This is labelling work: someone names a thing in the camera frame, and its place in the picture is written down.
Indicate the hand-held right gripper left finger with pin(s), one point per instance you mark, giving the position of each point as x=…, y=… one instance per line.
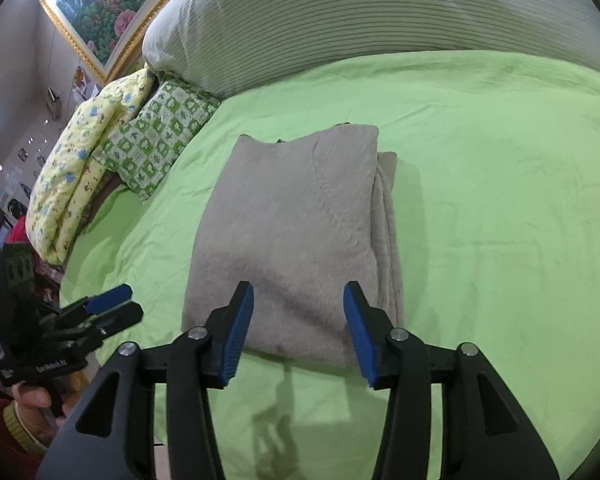
x=236, y=332

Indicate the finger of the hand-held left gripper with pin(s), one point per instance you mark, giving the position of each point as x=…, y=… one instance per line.
x=120, y=317
x=110, y=297

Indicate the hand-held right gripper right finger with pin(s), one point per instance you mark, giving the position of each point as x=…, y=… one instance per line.
x=359, y=332

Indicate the beige knit sweater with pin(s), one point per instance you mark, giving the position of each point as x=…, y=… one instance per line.
x=290, y=220

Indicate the person's left forearm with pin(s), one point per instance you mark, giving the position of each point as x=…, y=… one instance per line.
x=5, y=450

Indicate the person's left hand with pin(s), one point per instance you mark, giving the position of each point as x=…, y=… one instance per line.
x=30, y=397

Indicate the red cloth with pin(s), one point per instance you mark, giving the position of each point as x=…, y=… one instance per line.
x=17, y=232

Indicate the yellow patterned quilt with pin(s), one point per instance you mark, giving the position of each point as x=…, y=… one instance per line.
x=70, y=175

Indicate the green patterned pillow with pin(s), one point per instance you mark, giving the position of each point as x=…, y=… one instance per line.
x=155, y=135

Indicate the green bed sheet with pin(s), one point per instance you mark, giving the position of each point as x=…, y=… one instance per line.
x=480, y=210

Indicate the gold framed flower painting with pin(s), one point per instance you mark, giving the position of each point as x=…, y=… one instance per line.
x=105, y=5

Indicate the striped grey bolster pillow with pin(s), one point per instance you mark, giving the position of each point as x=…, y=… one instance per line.
x=330, y=10

